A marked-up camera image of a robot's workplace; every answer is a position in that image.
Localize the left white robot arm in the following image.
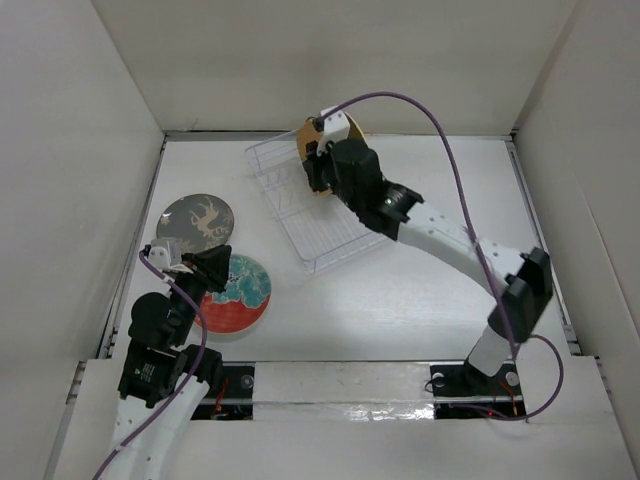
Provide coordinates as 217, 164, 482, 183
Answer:
94, 238, 232, 479

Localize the square woven bamboo tray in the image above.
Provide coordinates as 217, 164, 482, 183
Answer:
296, 117, 332, 195

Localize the grey deer pattern plate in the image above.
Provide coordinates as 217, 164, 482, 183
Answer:
156, 193, 235, 253

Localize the yellow woven bamboo plate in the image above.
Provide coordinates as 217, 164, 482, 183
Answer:
344, 113, 366, 142

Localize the white wire dish rack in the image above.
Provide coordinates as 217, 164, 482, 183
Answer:
245, 132, 386, 275

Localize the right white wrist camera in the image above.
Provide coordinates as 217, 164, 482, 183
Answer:
312, 106, 351, 156

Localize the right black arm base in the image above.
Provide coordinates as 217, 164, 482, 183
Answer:
424, 362, 527, 420

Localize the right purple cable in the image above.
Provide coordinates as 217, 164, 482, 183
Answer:
312, 92, 565, 422

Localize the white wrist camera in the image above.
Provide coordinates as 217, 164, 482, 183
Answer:
142, 237, 182, 272
312, 106, 351, 156

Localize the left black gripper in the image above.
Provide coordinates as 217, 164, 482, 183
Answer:
169, 242, 231, 343

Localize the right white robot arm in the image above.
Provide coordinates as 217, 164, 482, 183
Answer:
302, 139, 553, 393

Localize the purple cable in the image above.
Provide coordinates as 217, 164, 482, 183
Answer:
312, 92, 565, 422
92, 252, 209, 480

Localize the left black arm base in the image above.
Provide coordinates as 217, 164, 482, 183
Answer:
191, 363, 255, 421

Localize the red and teal plate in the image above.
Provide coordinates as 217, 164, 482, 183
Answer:
200, 254, 272, 335

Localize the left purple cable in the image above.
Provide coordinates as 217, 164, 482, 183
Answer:
92, 252, 209, 480

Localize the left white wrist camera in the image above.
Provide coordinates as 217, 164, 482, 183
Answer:
142, 237, 182, 272

